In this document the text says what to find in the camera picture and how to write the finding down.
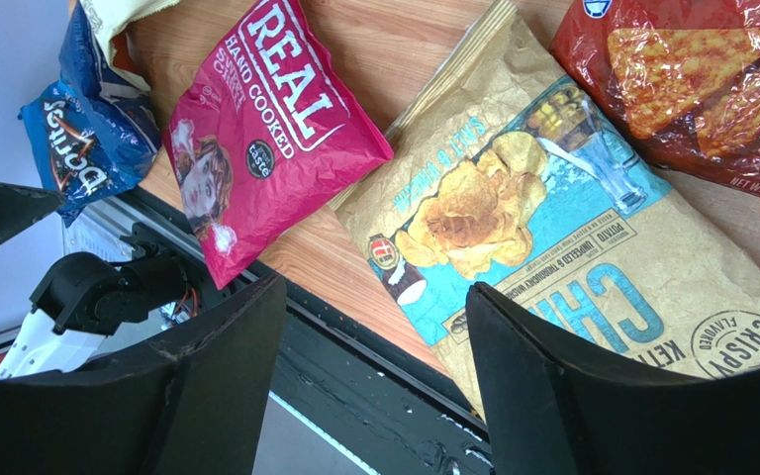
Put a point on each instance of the pink Real chips bag left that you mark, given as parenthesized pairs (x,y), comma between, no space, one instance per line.
(265,135)

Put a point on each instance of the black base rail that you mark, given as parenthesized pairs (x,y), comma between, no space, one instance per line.
(290,376)

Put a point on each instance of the tan kettle chips bag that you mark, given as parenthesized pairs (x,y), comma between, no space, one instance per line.
(505,172)

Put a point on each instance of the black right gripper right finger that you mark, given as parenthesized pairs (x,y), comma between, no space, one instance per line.
(555,403)

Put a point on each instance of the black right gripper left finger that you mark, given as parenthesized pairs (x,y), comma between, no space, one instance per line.
(156,395)

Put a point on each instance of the red Doritos bag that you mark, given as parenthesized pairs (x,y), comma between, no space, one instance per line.
(680,79)

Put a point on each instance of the blue Doritos bag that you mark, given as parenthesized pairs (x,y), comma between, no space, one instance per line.
(92,132)

